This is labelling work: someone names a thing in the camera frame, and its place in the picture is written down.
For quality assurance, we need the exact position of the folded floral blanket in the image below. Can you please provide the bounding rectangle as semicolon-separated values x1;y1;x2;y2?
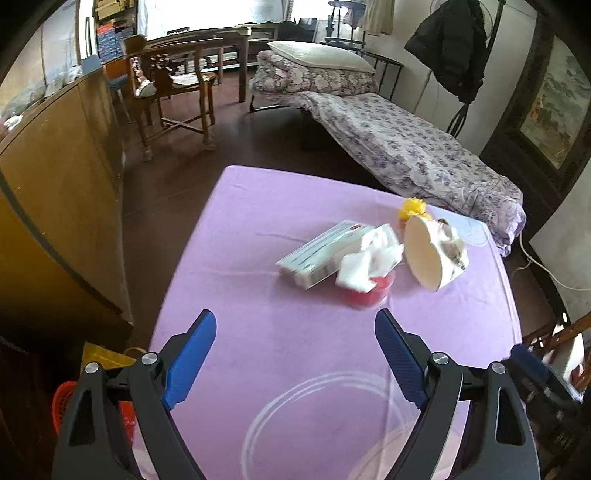
249;50;378;96

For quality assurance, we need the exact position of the red plastic cup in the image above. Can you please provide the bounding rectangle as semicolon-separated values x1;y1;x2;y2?
344;270;396;309

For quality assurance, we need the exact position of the black hanging jacket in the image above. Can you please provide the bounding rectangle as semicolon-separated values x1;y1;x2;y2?
405;0;485;98

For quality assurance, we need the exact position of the white medicine box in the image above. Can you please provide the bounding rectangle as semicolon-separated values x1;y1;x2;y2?
276;220;375;290

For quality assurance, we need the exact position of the white pillow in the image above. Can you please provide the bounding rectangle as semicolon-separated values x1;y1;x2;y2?
269;40;375;74

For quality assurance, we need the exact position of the white cable on floor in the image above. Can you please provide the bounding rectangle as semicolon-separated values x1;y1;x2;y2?
510;232;591;292

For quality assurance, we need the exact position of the framed landscape painting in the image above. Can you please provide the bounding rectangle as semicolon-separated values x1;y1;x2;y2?
482;17;590;209

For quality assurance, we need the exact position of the wooden bookshelf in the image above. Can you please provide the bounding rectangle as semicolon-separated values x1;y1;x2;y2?
93;0;137;64

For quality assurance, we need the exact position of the nearby wooden chair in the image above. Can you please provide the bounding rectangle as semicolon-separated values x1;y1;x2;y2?
523;313;590;393

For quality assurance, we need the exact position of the white tissue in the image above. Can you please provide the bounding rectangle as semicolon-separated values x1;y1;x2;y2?
335;224;405;294

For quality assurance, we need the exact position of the black metal bed frame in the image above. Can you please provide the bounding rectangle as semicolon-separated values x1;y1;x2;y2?
325;42;405;102

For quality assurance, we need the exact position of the black coat stand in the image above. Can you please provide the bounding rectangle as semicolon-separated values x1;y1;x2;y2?
447;0;506;138

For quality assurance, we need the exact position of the floral bed quilt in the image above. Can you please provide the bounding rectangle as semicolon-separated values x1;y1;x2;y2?
291;92;527;256

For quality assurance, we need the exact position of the wooden sideboard cabinet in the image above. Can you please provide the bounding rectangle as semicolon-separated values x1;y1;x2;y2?
1;70;133;349

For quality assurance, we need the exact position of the yellow foam fruit net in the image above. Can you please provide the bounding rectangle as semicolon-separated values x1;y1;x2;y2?
399;197;433;222

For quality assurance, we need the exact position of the wooden desk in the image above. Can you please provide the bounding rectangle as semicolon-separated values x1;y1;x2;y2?
147;25;252;103

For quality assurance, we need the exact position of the purple tablecloth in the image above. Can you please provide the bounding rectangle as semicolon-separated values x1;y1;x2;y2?
131;164;523;480

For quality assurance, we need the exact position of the carved wooden chair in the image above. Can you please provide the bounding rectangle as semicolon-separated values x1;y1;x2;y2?
122;35;221;160

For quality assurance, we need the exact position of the red mesh trash basket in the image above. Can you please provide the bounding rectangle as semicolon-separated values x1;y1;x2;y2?
51;380;137;446

